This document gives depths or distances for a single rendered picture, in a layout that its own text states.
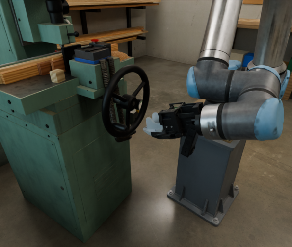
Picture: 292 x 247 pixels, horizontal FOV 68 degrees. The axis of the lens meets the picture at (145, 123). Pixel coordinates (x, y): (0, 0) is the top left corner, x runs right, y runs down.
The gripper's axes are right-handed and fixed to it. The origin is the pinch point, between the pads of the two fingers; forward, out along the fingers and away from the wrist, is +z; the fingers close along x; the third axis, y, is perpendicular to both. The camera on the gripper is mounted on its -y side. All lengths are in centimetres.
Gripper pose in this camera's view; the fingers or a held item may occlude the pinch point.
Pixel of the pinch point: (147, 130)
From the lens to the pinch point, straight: 69.7
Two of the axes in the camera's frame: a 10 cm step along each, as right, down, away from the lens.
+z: -7.8, 0.4, 6.3
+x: -5.5, 4.4, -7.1
